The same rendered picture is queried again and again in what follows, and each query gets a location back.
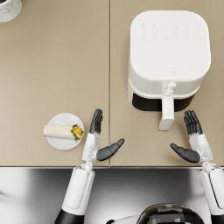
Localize chicken roll wrap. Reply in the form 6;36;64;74
43;123;85;142

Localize white air fryer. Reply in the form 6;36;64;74
127;10;212;112

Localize white round plate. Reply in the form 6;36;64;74
45;112;86;151

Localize dark round robot body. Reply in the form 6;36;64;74
106;203;207;224

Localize white marbled round container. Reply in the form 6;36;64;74
0;0;23;24

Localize air fryer drawer with handle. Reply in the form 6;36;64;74
131;81;195;131

